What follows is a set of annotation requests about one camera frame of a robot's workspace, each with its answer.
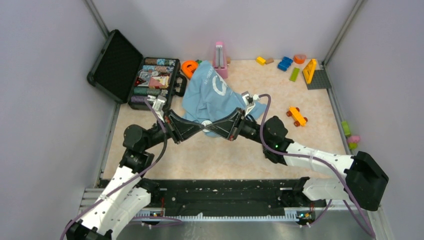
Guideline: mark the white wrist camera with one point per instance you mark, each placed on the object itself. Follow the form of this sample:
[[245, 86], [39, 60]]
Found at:
[[157, 104], [249, 101]]

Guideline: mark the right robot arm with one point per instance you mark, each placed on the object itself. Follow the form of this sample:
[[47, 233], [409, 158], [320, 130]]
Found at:
[[357, 178]]

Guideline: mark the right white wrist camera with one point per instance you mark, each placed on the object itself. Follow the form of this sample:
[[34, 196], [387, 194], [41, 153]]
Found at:
[[249, 101]]

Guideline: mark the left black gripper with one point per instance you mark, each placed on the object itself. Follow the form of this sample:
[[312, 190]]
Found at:
[[173, 121]]

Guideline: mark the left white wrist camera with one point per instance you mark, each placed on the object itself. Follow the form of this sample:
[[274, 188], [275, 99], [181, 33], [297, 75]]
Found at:
[[157, 104]]

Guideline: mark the grey building baseplate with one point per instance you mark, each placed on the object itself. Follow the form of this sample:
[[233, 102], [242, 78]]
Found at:
[[320, 80]]

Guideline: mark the green toy brick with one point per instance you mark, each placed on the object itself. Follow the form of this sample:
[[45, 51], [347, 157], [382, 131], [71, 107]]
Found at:
[[294, 74]]

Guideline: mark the blue toy brick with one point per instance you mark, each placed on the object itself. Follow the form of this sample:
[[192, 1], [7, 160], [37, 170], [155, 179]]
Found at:
[[285, 63]]

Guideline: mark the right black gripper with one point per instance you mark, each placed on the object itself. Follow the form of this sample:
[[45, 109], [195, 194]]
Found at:
[[228, 126]]

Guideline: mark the black poker chip case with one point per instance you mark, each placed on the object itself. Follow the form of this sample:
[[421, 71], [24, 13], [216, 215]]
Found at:
[[126, 76]]

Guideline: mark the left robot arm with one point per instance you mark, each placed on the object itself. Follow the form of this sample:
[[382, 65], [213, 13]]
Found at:
[[127, 192]]

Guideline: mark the orange small cup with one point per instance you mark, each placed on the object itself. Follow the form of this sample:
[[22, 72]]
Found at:
[[299, 58]]

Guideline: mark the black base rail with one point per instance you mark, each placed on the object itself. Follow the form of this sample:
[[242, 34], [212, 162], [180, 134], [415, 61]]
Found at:
[[229, 198]]

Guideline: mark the brown small block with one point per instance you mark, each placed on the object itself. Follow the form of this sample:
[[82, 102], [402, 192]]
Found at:
[[269, 61]]

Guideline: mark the green pink toy pieces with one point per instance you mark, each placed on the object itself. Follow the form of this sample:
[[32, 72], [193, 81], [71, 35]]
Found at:
[[351, 140]]

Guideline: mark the light blue t-shirt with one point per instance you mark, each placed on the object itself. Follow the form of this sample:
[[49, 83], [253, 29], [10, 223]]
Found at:
[[208, 97]]

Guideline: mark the orange letter e toy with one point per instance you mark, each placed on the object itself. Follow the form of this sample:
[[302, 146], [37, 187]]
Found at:
[[189, 67]]

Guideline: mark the yellow small toy brick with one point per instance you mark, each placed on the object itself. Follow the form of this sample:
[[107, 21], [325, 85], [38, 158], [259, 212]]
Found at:
[[260, 60]]

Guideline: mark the pink metronome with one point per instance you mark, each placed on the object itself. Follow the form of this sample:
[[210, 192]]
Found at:
[[220, 61]]

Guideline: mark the yellow triangular toy block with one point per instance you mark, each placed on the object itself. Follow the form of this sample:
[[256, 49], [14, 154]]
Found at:
[[309, 70]]

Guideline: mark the orange toy car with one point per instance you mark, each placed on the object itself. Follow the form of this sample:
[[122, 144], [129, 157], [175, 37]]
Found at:
[[299, 119]]

